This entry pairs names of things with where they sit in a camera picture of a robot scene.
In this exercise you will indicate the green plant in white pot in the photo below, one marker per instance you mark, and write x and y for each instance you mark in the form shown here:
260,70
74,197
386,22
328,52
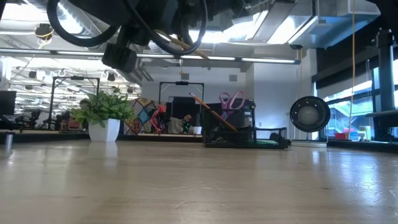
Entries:
104,132

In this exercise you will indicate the black mesh desk organizer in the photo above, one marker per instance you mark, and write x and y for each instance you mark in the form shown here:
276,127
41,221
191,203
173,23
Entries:
242,140

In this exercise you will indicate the grey wall vent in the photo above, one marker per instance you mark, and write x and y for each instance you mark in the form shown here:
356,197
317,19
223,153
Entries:
233,77
185,76

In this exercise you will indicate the colourful patchwork quilt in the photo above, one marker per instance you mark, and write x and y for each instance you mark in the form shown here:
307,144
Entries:
140,115

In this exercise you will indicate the black background rig frame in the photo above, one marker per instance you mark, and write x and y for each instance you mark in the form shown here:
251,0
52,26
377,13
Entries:
182,83
74,77

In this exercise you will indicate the red background object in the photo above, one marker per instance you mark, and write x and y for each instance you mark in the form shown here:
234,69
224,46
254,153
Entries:
158,116

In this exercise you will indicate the black aluminium table frame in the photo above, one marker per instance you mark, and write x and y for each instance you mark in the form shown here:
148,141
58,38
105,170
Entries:
46,137

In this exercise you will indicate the grey metal post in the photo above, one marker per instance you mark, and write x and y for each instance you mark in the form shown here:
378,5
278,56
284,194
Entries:
9,143

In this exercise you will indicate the red box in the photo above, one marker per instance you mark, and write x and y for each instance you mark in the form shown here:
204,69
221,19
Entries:
340,136

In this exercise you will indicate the blue box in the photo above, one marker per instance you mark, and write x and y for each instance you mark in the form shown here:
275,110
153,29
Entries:
354,136

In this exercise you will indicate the ceiling light strip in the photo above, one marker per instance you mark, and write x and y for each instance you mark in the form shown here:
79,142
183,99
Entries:
264,59
46,52

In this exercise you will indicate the black ceiling device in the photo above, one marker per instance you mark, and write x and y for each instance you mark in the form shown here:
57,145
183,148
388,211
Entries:
44,31

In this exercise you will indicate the orange pencil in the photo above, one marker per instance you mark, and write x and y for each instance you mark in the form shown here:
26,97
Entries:
214,113

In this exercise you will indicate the green sticky notes pad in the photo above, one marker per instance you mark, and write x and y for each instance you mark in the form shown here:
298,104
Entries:
264,143

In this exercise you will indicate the person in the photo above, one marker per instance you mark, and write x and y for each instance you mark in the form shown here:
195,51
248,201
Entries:
187,119

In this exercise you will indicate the black vertical post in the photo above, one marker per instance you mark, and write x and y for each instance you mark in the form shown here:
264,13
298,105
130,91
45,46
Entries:
386,77

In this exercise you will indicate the yellow pencil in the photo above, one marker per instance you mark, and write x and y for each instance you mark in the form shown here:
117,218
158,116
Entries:
192,49

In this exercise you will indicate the dark background monitor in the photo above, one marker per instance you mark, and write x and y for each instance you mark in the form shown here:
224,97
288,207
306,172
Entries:
7,102

